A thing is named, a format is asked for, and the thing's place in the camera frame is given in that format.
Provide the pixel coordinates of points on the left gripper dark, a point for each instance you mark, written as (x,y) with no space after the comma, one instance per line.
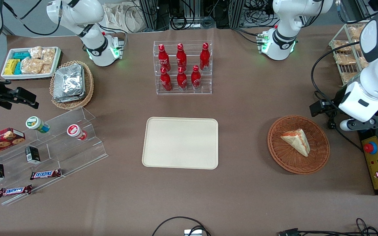
(337,100)

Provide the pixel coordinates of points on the triangular sandwich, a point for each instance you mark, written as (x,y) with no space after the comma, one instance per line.
(297,141)

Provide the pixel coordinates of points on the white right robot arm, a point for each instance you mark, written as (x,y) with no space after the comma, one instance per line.
(77,13)

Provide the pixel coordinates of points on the white rectangular snack tray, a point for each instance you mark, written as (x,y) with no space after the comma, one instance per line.
(28,76)

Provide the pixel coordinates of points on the round brown wicker basket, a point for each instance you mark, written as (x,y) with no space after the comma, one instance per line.
(284,160)

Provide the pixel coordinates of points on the oval light wicker basket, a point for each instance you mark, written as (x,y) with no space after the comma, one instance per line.
(89,88)

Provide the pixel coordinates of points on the beige plastic serving tray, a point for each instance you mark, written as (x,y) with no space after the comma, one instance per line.
(179,142)

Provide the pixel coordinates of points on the green lid yogurt cup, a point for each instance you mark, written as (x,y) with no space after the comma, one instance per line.
(35,124)

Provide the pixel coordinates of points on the teal snack pack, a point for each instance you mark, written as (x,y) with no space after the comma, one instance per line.
(21,55)
(18,68)

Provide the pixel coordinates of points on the yellow snack pack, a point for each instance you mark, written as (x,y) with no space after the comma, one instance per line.
(11,67)

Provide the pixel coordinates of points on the silver foil pack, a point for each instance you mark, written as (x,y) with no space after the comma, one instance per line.
(74,67)
(68,87)

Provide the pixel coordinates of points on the clear bag of rice crackers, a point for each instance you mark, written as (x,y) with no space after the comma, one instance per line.
(348,77)
(355,32)
(357,46)
(363,61)
(342,46)
(345,59)

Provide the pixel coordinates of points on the small black carton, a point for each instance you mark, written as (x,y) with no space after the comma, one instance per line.
(32,154)

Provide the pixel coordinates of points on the red lid yogurt cup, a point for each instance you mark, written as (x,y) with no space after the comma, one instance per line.
(75,131)

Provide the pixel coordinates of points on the clear acrylic step shelf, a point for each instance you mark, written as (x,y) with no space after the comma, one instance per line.
(61,152)

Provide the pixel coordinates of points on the Snickers chocolate bar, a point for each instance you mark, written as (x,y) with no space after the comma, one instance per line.
(45,174)
(14,191)

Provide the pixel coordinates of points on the yellow emergency stop control box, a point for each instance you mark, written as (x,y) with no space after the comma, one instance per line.
(377,167)

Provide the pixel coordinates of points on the red cola bottle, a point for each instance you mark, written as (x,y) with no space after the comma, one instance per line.
(204,57)
(182,80)
(163,59)
(166,82)
(196,79)
(181,58)

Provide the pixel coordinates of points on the white cloth bag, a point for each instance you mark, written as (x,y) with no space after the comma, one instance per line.
(120,16)

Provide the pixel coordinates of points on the clear acrylic bottle rack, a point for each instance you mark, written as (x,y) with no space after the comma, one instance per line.
(189,92)

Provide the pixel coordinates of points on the small grey device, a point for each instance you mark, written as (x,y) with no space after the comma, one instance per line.
(193,233)

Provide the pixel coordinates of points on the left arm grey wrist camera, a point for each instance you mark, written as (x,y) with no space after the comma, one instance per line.
(349,125)

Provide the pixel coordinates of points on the aluminium frame post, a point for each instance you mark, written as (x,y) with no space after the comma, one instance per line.
(236,11)
(149,13)

